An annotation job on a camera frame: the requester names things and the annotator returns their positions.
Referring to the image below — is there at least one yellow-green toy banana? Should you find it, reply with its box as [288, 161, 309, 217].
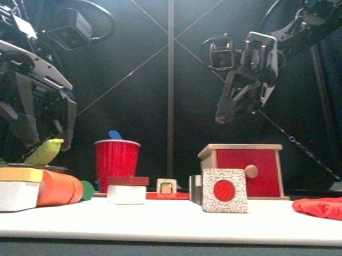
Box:
[23, 138, 66, 167]

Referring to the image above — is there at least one blue stick in cup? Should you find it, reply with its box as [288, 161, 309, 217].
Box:
[107, 129, 125, 141]

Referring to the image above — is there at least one dark round plate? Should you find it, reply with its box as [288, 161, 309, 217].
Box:
[0, 159, 70, 175]

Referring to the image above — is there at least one red ribbed plastic cup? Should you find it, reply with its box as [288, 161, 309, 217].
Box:
[94, 139, 142, 194]

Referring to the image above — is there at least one orange toy carrot green end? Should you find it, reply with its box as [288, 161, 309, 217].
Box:
[36, 169, 96, 208]

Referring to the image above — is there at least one red wooden box with knob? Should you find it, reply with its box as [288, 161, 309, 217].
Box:
[197, 143, 292, 201]

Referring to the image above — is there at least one white block with yellow top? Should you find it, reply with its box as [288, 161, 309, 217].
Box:
[0, 166, 46, 213]

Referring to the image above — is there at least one white block with maroon top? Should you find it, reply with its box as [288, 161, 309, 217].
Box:
[106, 176, 151, 206]

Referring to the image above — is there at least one patterned box with red circle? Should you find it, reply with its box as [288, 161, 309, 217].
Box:
[201, 168, 250, 214]

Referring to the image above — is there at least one dark grey block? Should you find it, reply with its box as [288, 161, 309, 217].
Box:
[189, 174, 205, 206]

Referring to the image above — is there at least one small wooden arch piece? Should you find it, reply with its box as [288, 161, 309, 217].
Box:
[155, 178, 179, 195]

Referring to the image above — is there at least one flat red board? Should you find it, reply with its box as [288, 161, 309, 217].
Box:
[94, 191, 191, 201]

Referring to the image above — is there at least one red crumpled cloth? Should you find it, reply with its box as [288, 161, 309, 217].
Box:
[292, 196, 342, 221]

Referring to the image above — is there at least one white table mat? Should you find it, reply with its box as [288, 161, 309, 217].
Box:
[0, 198, 342, 248]

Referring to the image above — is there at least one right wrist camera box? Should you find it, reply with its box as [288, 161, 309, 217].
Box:
[207, 40, 237, 72]

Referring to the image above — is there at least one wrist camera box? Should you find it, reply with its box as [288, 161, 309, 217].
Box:
[44, 7, 96, 52]
[207, 40, 237, 72]

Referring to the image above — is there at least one grey vertical frame pole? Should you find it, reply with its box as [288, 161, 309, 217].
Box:
[166, 0, 177, 179]

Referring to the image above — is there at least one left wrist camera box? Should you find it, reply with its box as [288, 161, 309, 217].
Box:
[44, 7, 96, 52]

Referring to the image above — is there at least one diagonal brace wire with turnbuckle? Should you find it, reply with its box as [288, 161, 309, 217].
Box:
[129, 0, 342, 183]

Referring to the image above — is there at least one dark side frame pole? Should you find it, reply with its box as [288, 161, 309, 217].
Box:
[306, 43, 342, 174]

